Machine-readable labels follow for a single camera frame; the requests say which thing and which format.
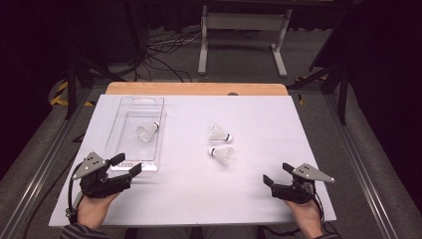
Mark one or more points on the clear plastic container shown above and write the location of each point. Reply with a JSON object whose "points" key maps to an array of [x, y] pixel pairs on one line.
{"points": [[146, 106]]}

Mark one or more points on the person's left hand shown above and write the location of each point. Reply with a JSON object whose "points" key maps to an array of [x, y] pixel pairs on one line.
{"points": [[93, 210]]}

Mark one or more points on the black vertical post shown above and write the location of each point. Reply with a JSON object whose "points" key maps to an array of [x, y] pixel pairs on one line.
{"points": [[136, 30]]}

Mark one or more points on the white feather shuttlecock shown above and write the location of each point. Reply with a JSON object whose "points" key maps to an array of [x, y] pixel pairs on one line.
{"points": [[217, 133], [146, 132], [224, 154]]}

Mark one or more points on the aluminium rail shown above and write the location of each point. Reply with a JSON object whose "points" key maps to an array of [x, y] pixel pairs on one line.
{"points": [[40, 172], [361, 172]]}

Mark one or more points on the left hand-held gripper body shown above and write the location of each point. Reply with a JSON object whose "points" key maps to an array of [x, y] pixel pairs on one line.
{"points": [[99, 187]]}

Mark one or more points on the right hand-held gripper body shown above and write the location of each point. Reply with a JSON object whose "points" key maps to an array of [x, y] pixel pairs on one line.
{"points": [[296, 193]]}

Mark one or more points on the white metal stand frame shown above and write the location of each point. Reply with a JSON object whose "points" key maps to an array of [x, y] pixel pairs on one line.
{"points": [[245, 21]]}

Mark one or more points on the person's right hand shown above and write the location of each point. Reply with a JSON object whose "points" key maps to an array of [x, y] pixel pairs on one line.
{"points": [[308, 217]]}

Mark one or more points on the black tripod stand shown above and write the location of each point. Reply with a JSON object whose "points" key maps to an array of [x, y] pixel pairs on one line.
{"points": [[342, 99], [70, 89]]}

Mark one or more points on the white board sheet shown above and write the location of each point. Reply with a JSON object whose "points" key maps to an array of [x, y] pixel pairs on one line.
{"points": [[258, 116]]}

